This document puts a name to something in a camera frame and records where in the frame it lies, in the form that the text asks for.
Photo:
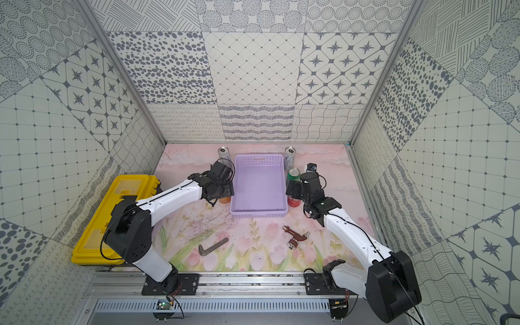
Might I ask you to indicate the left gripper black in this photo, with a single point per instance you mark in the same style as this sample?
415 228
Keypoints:
226 189

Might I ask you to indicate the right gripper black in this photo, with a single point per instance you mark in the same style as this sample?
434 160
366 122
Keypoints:
296 189

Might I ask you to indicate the red cola can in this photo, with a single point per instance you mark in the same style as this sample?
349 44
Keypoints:
292 202

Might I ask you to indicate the orange soda can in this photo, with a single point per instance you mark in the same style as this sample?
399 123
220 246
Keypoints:
225 200

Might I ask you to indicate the green soda can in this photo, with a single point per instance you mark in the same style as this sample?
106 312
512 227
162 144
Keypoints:
293 174

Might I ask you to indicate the silver can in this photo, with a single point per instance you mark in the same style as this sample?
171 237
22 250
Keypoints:
225 156
289 157

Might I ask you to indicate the purple plastic basket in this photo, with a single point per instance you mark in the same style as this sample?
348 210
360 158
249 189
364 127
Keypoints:
259 186

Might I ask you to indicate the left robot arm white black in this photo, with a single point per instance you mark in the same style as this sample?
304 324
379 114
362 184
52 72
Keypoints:
129 232

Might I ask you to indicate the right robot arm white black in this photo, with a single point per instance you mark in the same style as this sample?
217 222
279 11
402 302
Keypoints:
386 279

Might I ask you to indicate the dark red metal tool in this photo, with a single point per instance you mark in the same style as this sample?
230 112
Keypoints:
293 243

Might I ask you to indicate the grey hex key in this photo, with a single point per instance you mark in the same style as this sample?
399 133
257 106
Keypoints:
204 252

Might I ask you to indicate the right black connector box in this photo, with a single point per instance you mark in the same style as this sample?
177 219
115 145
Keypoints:
339 309

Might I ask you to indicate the left green circuit board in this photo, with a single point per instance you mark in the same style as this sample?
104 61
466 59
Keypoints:
163 310

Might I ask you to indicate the yellow black toolbox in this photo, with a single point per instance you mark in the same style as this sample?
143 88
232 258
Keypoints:
90 250

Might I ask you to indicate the white vent grille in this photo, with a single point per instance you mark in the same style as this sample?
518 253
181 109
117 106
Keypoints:
190 306

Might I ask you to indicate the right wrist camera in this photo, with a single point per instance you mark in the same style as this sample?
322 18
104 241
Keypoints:
311 168

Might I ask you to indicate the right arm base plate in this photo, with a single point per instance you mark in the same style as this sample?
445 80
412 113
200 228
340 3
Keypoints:
322 284

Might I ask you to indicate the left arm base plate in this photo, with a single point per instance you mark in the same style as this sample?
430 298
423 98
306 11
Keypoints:
180 284

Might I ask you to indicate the aluminium mounting rail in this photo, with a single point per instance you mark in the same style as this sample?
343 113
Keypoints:
213 285

